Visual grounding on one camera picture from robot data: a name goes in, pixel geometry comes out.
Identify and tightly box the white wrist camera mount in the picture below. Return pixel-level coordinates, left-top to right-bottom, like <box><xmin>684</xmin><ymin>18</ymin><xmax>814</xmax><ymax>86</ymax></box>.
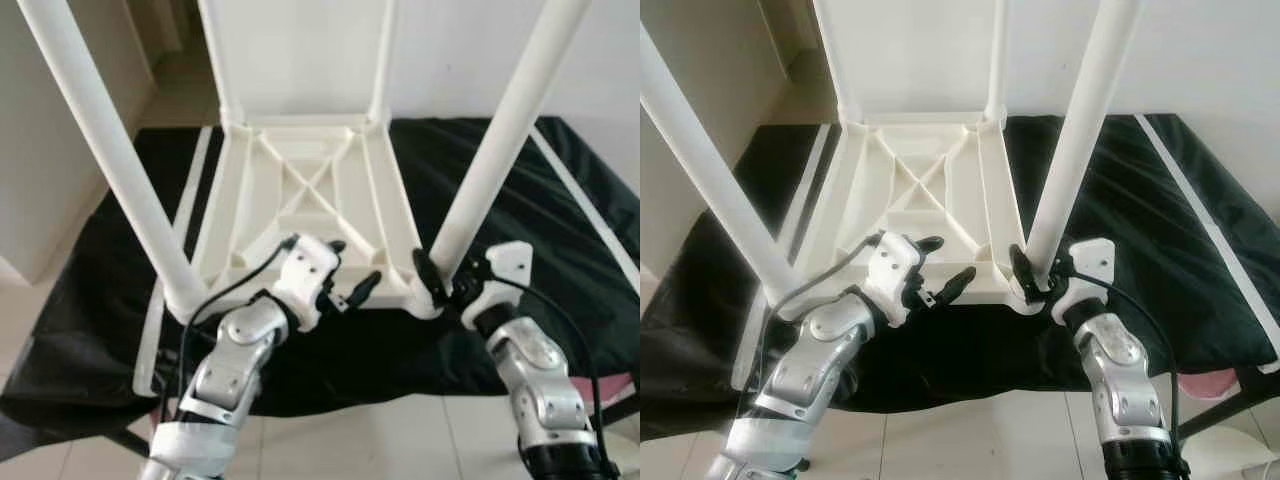
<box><xmin>1048</xmin><ymin>238</ymin><xmax>1116</xmax><ymax>323</ymax></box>
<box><xmin>862</xmin><ymin>232</ymin><xmax>926</xmax><ymax>326</ymax></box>
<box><xmin>460</xmin><ymin>240</ymin><xmax>534</xmax><ymax>331</ymax></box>
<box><xmin>270</xmin><ymin>233</ymin><xmax>343</xmax><ymax>331</ymax></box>

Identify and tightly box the white tape strip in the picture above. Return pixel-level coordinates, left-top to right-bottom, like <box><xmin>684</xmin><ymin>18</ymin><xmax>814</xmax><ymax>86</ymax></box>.
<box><xmin>530</xmin><ymin>120</ymin><xmax>641</xmax><ymax>291</ymax></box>
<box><xmin>1135</xmin><ymin>115</ymin><xmax>1280</xmax><ymax>371</ymax></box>
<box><xmin>130</xmin><ymin>125</ymin><xmax>216</xmax><ymax>396</ymax></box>
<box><xmin>730</xmin><ymin>122</ymin><xmax>841</xmax><ymax>391</ymax></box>

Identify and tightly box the pink plastic object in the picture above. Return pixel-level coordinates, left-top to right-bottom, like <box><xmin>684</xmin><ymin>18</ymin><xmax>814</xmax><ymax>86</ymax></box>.
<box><xmin>570</xmin><ymin>375</ymin><xmax>636</xmax><ymax>403</ymax></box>
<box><xmin>1178</xmin><ymin>372</ymin><xmax>1241</xmax><ymax>401</ymax></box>

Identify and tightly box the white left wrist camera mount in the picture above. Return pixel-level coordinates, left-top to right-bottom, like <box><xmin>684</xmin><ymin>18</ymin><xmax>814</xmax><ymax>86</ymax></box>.
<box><xmin>270</xmin><ymin>233</ymin><xmax>343</xmax><ymax>331</ymax></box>
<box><xmin>862</xmin><ymin>232</ymin><xmax>926</xmax><ymax>326</ymax></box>

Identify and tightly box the black table cover sheet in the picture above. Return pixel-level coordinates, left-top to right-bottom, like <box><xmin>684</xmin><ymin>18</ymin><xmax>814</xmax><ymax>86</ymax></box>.
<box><xmin>640</xmin><ymin>112</ymin><xmax>1280</xmax><ymax>441</ymax></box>
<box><xmin>0</xmin><ymin>118</ymin><xmax>641</xmax><ymax>436</ymax></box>

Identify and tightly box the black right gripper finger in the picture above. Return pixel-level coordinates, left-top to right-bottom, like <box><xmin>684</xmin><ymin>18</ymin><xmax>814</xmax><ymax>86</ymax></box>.
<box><xmin>1010</xmin><ymin>243</ymin><xmax>1041</xmax><ymax>293</ymax></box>
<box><xmin>412</xmin><ymin>248</ymin><xmax>449</xmax><ymax>301</ymax></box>

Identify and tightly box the black metal table frame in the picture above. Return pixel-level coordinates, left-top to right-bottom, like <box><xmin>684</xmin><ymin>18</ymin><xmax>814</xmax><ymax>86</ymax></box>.
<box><xmin>100</xmin><ymin>395</ymin><xmax>641</xmax><ymax>456</ymax></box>
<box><xmin>1180</xmin><ymin>370</ymin><xmax>1280</xmax><ymax>441</ymax></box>

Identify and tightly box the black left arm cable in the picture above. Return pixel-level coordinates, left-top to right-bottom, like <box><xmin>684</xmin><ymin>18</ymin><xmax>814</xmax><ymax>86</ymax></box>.
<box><xmin>755</xmin><ymin>232</ymin><xmax>881</xmax><ymax>401</ymax></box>
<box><xmin>160</xmin><ymin>235</ymin><xmax>299</xmax><ymax>421</ymax></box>

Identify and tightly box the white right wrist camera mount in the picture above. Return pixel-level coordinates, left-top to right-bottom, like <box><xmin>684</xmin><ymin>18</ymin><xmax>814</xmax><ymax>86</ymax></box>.
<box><xmin>1048</xmin><ymin>238</ymin><xmax>1116</xmax><ymax>323</ymax></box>
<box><xmin>460</xmin><ymin>240</ymin><xmax>534</xmax><ymax>331</ymax></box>

